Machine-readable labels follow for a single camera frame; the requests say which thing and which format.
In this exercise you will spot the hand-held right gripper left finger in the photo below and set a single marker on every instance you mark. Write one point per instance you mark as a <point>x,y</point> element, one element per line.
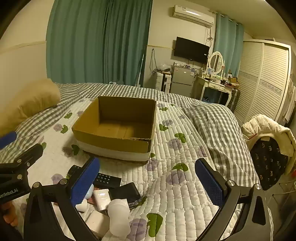
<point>84,183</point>

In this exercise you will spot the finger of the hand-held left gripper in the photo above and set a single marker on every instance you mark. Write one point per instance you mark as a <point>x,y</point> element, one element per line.
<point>7,139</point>
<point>32,154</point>

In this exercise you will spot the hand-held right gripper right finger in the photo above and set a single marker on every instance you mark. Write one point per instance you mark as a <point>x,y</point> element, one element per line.
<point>209,183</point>

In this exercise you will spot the light blue round object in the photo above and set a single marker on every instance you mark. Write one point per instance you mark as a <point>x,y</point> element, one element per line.
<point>89,191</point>

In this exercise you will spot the small white box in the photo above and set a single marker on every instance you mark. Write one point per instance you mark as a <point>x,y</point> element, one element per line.
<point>101,198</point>

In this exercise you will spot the black remote control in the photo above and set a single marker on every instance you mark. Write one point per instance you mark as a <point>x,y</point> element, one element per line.
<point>108,180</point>

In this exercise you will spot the black wallet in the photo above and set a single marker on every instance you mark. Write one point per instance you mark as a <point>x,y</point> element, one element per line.
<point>124,192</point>

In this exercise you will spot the translucent white bottle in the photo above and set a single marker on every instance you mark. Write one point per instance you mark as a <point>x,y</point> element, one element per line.
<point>119,217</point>

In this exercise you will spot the cardboard box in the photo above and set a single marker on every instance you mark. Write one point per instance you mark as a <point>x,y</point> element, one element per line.
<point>111,126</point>

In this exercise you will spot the person's left hand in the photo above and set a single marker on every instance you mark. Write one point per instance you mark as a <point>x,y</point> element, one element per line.
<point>9,215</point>

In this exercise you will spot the white quilted floral blanket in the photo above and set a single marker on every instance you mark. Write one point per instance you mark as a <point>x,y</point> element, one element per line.
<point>175,201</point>

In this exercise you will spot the tan pillow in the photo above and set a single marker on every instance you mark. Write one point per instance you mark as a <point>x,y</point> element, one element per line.
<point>27,102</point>

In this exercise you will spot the dark patterned garment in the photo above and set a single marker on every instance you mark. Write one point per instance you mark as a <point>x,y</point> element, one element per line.
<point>269,160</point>

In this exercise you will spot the blue bag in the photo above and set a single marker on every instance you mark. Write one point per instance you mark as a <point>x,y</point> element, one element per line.
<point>206,99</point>

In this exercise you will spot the dark checked suitcase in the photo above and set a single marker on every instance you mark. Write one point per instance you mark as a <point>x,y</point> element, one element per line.
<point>234,99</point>

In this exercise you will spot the white dressing table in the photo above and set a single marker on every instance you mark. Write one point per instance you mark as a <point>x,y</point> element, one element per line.
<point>212,84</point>

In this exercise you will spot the silver small fridge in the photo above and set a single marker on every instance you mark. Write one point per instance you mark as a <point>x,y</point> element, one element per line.
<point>182,80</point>

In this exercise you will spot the white ribbed suitcase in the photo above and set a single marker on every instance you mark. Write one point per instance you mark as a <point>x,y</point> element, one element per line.
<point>160,81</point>

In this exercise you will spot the white louvred wardrobe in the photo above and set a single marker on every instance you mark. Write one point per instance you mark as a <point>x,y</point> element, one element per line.
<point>263,81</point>

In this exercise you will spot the oval white vanity mirror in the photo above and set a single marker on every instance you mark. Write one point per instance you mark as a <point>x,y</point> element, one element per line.
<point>216,61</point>

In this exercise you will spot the clear plastic bag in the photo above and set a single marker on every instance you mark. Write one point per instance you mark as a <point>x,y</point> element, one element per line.
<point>165,67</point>

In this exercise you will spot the white mop pole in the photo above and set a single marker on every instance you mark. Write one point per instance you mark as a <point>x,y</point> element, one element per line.
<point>140,71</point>

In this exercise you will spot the dark green curtain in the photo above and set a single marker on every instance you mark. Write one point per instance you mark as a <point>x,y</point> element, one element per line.
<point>92,41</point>

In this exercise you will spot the light teal curtain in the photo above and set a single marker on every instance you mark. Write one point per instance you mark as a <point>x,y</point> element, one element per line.
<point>227,46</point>

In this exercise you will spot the white air conditioner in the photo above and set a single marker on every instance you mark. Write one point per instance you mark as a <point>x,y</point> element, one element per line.
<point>193,15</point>

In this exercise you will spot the metal chair frame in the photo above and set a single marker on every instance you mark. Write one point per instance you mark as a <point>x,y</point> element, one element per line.
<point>284,192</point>

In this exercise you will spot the small photo frame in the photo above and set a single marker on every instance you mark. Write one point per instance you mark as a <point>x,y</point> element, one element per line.
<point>210,71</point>

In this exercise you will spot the black wall television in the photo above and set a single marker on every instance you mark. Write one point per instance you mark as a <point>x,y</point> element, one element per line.
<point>190,49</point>

